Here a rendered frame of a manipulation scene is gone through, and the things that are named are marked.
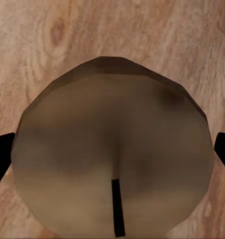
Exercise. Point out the pillar candle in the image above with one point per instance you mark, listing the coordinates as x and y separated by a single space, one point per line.
112 150

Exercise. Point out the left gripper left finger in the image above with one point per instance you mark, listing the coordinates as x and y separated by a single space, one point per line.
5 151

